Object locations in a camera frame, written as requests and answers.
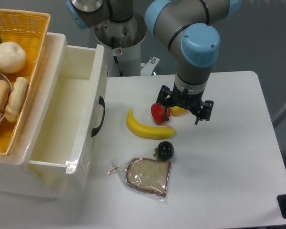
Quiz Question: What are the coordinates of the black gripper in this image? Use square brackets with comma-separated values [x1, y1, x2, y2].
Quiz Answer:
[156, 82, 214, 125]

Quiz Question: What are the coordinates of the dark purple mangosteen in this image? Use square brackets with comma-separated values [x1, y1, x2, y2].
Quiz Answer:
[153, 141, 174, 161]

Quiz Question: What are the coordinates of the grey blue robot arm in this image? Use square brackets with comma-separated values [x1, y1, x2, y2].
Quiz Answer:
[66, 0, 242, 121]

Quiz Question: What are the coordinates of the red bell pepper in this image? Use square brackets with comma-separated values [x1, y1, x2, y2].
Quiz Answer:
[151, 103, 171, 125]

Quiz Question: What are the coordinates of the yellow banana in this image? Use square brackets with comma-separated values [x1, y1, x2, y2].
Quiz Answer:
[126, 108, 176, 139]

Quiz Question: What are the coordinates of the bagged bread slice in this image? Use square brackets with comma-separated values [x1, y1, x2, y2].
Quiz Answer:
[107, 157, 172, 202]

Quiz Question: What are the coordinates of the open white drawer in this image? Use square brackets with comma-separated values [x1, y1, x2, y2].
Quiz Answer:
[28, 44, 108, 191]

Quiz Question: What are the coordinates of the pale bread roll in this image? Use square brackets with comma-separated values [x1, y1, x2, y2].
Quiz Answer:
[5, 77, 29, 123]

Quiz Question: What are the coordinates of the yellow wicker basket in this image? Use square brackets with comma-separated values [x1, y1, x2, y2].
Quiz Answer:
[0, 9, 51, 156]

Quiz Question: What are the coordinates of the white round fruit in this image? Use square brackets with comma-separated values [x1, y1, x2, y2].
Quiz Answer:
[0, 42, 27, 73]

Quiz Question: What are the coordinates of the white plastic drawer unit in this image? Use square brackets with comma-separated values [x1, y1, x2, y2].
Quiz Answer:
[0, 32, 67, 198]

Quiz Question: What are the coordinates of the grey round plate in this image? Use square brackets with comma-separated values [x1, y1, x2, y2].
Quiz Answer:
[0, 70, 14, 133]

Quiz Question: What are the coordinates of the white metal bracket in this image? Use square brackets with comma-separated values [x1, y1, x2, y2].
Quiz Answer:
[140, 57, 160, 76]

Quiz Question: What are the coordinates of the black drawer handle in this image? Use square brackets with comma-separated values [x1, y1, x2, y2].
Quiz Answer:
[91, 96, 106, 137]

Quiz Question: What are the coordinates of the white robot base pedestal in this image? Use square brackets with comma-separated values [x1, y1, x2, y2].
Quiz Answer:
[94, 12, 147, 77]

